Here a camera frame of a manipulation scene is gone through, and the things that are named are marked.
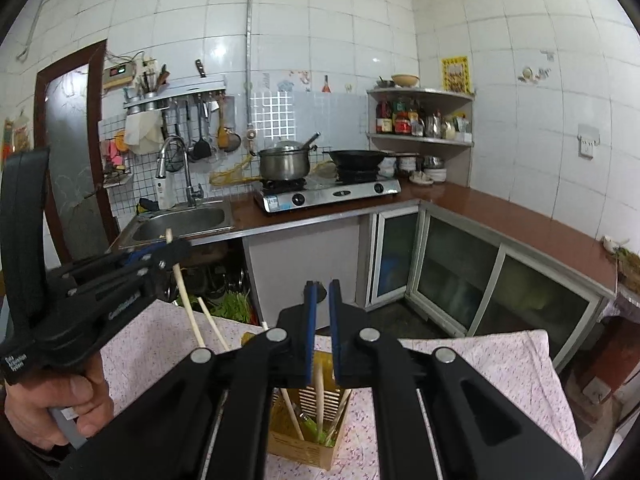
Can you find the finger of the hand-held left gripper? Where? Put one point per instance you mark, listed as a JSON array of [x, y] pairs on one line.
[[140, 256], [120, 279]]

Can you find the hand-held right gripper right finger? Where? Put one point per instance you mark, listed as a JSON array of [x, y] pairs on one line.
[[336, 340]]

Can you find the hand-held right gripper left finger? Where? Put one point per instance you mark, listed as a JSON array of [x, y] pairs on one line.
[[310, 335]]

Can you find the wooden chopstick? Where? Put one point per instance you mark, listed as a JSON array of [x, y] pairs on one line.
[[212, 322], [292, 417], [340, 410], [185, 290]]

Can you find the gold perforated utensil holder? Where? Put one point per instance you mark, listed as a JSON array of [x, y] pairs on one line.
[[300, 452]]

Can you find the person's left hand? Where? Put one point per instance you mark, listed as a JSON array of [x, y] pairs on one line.
[[30, 410]]

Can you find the steel kitchen sink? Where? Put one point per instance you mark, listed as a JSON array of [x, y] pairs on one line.
[[180, 222]]

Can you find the white soap bottle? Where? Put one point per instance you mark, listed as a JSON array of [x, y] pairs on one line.
[[164, 195]]

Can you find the green leafy vegetables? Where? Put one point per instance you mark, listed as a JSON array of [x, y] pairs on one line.
[[225, 305]]

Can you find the chrome faucet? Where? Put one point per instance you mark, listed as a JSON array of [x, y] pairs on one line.
[[187, 175]]

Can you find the brown framed glass door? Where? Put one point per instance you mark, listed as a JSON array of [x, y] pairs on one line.
[[75, 170]]

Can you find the white hanging bag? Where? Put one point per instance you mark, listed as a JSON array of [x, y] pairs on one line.
[[142, 132]]

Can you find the black hanging spatula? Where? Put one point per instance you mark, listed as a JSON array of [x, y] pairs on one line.
[[201, 147]]

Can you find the steel gas stove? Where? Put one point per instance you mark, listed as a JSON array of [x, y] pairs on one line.
[[340, 195]]

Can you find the glass door counter cabinets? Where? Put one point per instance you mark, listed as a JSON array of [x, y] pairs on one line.
[[460, 260]]

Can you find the floral tablecloth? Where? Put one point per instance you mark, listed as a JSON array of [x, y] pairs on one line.
[[500, 360]]

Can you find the steel cooking pot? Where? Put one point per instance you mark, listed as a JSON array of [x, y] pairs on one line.
[[282, 165]]

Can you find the black wok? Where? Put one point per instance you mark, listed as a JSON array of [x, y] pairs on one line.
[[357, 159]]

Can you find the white corner shelf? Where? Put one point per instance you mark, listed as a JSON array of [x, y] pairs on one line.
[[420, 139]]

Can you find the red sauce jar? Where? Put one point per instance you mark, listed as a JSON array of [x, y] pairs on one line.
[[383, 120], [402, 122]]

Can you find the beige bowl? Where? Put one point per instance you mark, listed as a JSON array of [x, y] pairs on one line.
[[405, 80]]

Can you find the cutting board with vegetables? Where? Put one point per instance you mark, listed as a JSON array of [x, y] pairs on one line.
[[625, 260]]

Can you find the steel utensil wall rack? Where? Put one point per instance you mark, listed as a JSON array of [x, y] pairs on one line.
[[175, 92]]

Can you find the beige wall control box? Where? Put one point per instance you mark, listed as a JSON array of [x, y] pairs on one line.
[[120, 76]]

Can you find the yellow wall poster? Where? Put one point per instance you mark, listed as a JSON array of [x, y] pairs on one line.
[[455, 75]]

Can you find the white wall socket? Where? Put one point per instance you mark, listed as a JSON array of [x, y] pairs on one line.
[[588, 142]]

